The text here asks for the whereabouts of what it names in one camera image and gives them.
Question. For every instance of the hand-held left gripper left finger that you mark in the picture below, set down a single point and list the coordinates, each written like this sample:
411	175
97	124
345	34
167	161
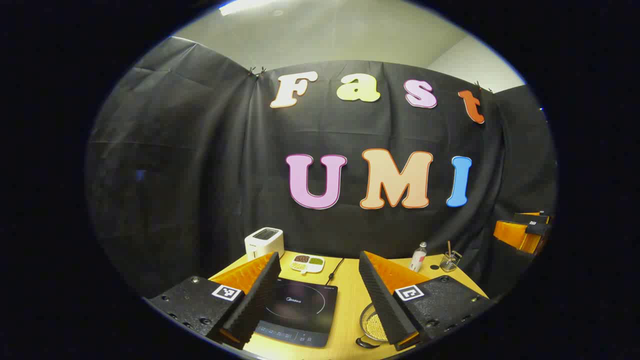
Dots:
254	302

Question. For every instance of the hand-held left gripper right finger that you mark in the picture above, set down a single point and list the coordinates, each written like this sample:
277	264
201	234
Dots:
382	300

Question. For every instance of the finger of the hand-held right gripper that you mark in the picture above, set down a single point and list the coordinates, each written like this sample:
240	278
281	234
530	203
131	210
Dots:
515	236
530	219

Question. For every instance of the black induction cooktop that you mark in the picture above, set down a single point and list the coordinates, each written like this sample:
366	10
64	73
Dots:
300	310

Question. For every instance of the pile of pale beans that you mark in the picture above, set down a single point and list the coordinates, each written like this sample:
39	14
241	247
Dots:
375	327

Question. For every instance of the small clear plastic bottle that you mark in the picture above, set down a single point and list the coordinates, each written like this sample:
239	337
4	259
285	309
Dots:
417	259

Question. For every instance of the white toaster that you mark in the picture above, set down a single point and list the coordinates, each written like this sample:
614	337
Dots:
263	242

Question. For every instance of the white divided plate of beans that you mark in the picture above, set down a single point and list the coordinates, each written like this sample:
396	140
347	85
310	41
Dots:
307	263

